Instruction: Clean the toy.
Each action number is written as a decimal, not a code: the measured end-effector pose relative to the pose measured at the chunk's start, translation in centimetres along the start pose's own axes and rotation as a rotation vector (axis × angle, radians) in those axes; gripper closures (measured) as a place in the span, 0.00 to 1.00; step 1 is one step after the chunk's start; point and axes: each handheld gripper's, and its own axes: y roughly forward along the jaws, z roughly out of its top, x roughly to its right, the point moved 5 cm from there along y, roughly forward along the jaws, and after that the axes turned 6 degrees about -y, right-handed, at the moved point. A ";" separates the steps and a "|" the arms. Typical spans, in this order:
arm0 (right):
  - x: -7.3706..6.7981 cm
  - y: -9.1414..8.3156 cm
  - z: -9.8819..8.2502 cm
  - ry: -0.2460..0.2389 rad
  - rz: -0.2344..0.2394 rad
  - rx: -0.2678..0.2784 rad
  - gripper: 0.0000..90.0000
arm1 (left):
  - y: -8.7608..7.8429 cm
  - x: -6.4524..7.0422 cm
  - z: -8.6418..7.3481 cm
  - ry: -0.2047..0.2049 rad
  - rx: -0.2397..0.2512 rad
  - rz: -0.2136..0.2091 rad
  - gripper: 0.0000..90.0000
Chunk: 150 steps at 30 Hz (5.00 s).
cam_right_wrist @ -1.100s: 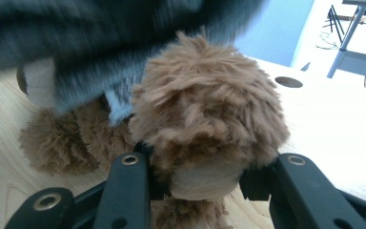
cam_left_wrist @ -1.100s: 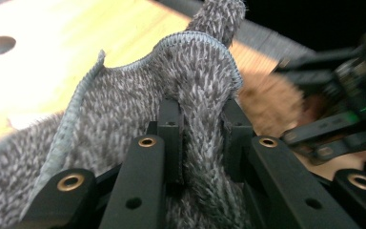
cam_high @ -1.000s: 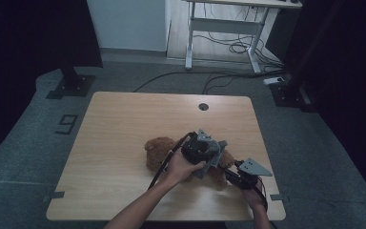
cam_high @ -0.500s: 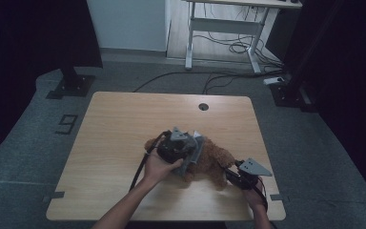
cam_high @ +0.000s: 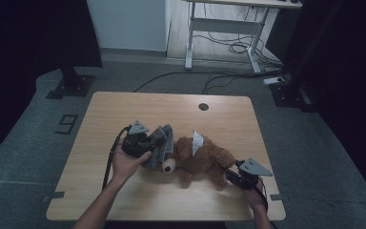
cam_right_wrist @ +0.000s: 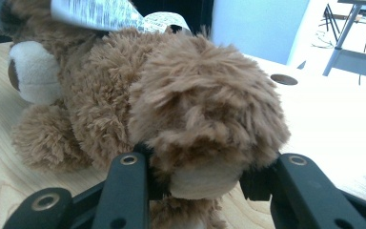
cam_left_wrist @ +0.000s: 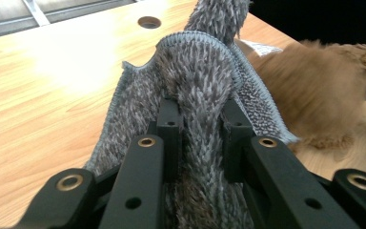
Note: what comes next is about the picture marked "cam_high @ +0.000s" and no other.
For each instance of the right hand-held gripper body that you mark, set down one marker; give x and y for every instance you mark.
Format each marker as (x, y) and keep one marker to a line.
(251, 173)

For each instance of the brown plush teddy bear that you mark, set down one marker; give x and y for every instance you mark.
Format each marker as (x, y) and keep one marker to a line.
(203, 159)

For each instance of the person's right hand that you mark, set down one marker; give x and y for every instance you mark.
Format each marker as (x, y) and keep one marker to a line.
(255, 195)

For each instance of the person's left hand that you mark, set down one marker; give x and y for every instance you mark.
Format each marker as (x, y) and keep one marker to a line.
(124, 167)

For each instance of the black table grommet hole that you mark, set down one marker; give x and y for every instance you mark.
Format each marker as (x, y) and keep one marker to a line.
(203, 107)

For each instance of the white desk frame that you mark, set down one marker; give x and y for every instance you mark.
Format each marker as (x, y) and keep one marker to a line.
(225, 25)

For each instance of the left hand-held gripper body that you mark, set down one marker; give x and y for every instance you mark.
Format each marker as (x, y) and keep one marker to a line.
(136, 141)

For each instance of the grey tape strip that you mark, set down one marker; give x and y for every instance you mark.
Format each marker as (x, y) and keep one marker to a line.
(55, 195)
(278, 197)

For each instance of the white partition panel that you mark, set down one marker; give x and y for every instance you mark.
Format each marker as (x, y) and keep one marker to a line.
(127, 22)

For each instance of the black stand base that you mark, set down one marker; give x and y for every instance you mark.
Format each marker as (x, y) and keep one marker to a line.
(73, 84)
(290, 95)

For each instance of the black curtain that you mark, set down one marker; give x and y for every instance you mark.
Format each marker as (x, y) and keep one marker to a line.
(352, 79)
(19, 47)

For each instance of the white power strip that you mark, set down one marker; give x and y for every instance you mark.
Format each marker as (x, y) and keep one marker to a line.
(274, 80)

